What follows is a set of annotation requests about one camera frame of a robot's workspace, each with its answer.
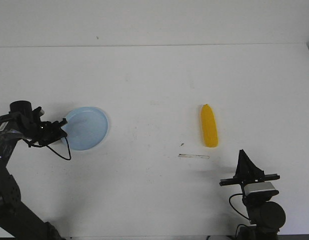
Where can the light blue round plate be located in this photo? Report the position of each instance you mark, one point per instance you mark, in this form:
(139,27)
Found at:
(86,128)

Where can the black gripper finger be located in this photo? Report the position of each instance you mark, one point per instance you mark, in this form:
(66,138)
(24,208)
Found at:
(59,133)
(246,169)

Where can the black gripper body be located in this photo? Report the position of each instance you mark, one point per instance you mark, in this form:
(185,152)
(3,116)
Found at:
(41,133)
(244,181)

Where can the yellow corn cob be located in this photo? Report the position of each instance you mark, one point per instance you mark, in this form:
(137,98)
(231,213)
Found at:
(209,127)

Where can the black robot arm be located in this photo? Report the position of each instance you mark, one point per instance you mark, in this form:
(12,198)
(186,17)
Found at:
(265,216)
(23,123)

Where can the clear tape strip on table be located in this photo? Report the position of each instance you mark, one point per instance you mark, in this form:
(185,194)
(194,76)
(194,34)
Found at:
(194,156)

